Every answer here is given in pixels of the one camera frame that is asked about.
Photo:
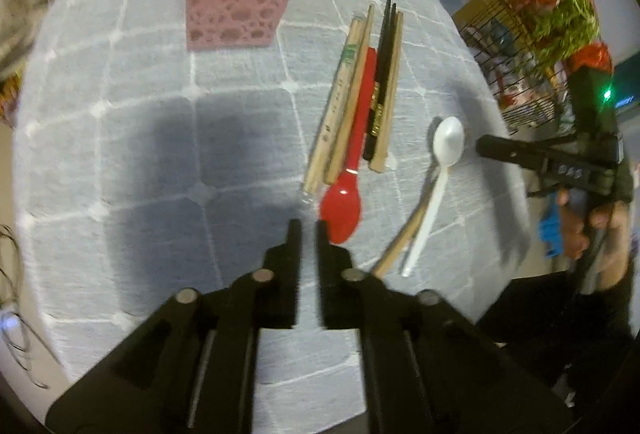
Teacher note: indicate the white plastic spoon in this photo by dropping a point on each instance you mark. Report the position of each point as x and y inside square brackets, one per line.
[448, 139]

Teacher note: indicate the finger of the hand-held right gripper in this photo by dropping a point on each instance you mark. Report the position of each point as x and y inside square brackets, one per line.
[510, 152]

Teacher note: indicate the person's dark clothing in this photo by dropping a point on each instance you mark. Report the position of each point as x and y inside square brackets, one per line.
[550, 329]

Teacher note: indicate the green plastic strands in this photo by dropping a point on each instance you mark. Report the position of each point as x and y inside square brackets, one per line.
[570, 24]

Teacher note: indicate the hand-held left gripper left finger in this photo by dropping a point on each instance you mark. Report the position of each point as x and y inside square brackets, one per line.
[292, 254]

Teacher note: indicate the yellow patterned box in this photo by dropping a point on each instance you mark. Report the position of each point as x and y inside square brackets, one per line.
[10, 99]

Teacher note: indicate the person's right hand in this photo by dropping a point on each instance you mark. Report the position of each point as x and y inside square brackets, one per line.
[572, 234]

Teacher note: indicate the black chopstick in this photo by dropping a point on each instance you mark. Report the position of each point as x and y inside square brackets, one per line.
[382, 39]
[389, 39]

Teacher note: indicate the red plastic spoon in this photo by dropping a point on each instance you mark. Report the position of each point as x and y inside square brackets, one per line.
[342, 209]

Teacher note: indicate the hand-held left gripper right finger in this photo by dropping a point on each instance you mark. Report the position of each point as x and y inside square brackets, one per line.
[324, 254]

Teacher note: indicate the paper-wrapped chopsticks green print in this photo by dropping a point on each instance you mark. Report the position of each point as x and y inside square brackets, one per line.
[340, 84]

